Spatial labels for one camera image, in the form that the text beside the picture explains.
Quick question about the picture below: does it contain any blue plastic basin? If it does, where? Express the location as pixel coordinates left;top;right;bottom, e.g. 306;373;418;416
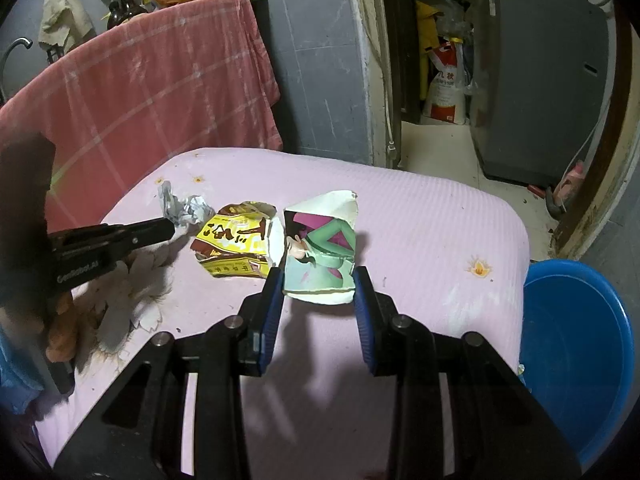
517;259;633;471

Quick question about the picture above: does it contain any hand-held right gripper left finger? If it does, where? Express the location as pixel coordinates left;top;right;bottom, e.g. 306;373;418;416
52;266;286;480

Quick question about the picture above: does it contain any person's left hand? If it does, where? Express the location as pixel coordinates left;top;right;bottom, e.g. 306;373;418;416
46;291;79;364

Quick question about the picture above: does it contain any yellow bag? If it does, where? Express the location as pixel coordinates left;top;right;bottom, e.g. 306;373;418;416
416;0;441;53

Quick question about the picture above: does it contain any dark glass bottle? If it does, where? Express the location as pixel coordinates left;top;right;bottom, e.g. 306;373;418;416
106;0;151;31

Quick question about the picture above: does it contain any metal faucet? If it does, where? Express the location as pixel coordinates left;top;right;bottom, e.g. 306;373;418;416
0;37;33;103

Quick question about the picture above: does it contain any clear plastic bag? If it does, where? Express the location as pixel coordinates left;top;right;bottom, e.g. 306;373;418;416
437;0;481;41

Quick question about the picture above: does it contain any yellow brown snack packet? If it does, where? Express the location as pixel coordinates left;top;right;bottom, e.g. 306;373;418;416
190;201;281;278

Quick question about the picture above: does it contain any white drain hose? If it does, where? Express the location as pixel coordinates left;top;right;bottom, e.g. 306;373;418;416
567;105;608;171

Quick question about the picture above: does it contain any silver wrapper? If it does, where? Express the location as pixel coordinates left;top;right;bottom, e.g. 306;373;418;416
157;180;216;233

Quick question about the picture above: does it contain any person's blue clothing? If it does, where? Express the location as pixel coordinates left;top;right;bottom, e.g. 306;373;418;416
0;325;46;416

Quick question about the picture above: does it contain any white power cable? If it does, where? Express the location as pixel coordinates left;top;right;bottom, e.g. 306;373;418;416
362;0;401;168

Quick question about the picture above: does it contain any pink floral blanket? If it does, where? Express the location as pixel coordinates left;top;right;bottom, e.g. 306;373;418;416
32;147;531;476

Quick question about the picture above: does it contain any white red sack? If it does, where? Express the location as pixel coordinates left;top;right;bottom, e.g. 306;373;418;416
422;40;473;126

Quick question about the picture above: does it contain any green illustrated paper card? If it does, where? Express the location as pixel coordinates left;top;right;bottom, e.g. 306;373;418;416
282;190;360;306

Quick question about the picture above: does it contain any pink plaid cloth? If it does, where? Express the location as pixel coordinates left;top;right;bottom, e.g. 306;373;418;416
0;0;282;241

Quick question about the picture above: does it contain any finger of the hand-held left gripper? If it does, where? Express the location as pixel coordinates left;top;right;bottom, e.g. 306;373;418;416
49;216;177;262

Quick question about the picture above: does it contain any beige rag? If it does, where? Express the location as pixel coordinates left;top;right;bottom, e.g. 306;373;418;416
39;0;96;48

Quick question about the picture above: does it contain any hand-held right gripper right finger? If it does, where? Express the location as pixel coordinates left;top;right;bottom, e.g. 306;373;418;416
351;265;585;480

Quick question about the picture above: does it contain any grey appliance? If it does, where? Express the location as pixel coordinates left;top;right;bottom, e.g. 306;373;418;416
470;0;613;186

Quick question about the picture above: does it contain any wooden door frame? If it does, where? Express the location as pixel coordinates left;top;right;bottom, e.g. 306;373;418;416
550;15;640;261

